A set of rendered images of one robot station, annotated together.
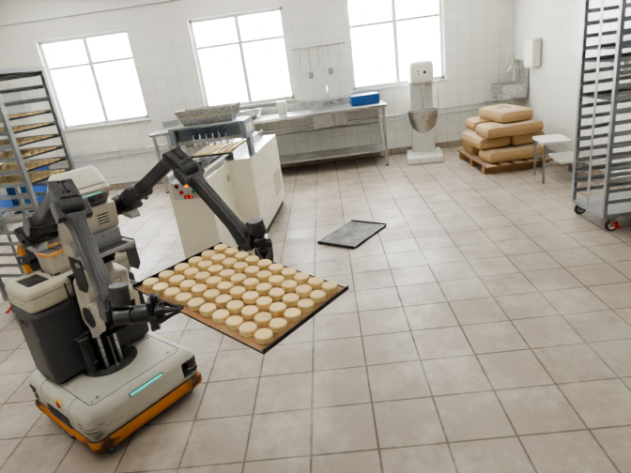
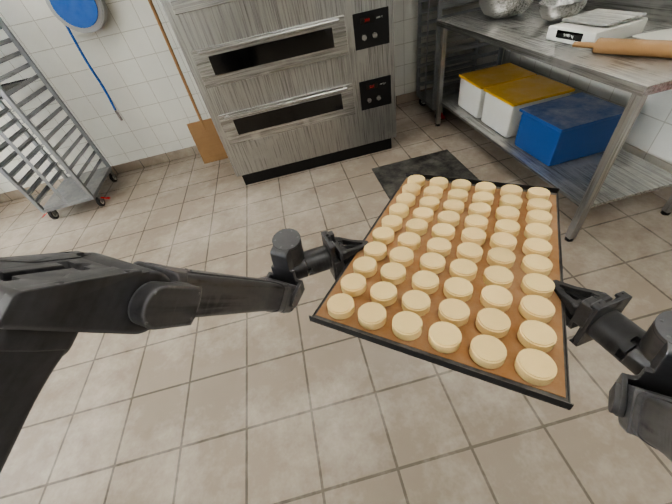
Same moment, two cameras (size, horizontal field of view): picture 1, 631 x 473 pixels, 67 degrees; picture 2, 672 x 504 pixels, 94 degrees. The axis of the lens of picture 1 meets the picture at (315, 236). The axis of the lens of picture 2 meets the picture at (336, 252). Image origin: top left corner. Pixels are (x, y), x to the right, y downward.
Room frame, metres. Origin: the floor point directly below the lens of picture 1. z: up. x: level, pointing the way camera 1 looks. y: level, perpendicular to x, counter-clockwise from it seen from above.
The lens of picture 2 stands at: (1.73, 0.71, 1.47)
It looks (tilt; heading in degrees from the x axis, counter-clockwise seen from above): 44 degrees down; 264
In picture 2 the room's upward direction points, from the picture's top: 13 degrees counter-clockwise
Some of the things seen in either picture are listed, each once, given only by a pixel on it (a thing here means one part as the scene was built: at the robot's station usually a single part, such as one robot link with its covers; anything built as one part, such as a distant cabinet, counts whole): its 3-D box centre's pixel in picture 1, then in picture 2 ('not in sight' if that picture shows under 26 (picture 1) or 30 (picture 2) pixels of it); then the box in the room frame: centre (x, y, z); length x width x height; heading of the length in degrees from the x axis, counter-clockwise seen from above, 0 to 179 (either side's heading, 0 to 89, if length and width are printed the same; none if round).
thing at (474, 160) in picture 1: (500, 157); not in sight; (6.20, -2.58, 0.06); 1.20 x 0.80 x 0.11; 179
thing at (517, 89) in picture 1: (512, 83); not in sight; (6.98, -3.06, 0.92); 1.00 x 0.36 x 1.11; 177
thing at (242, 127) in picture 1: (214, 140); not in sight; (4.60, 0.82, 1.01); 0.72 x 0.33 x 0.34; 81
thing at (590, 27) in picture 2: not in sight; (594, 27); (-0.07, -0.93, 0.92); 0.32 x 0.30 x 0.09; 4
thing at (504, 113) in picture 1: (504, 113); not in sight; (6.15, -2.60, 0.64); 0.72 x 0.42 x 0.15; 3
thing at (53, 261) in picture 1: (65, 254); not in sight; (2.27, 1.25, 0.87); 0.23 x 0.15 x 0.11; 139
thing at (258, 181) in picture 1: (238, 187); not in sight; (5.07, 0.75, 0.42); 1.28 x 0.72 x 0.84; 171
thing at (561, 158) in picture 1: (557, 158); not in sight; (5.18, -2.80, 0.23); 0.44 x 0.44 x 0.46; 79
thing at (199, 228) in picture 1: (209, 213); not in sight; (4.10, 0.90, 0.45); 0.70 x 0.34 x 0.90; 171
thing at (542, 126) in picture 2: not in sight; (565, 129); (-0.10, -0.90, 0.36); 0.46 x 0.38 x 0.26; 179
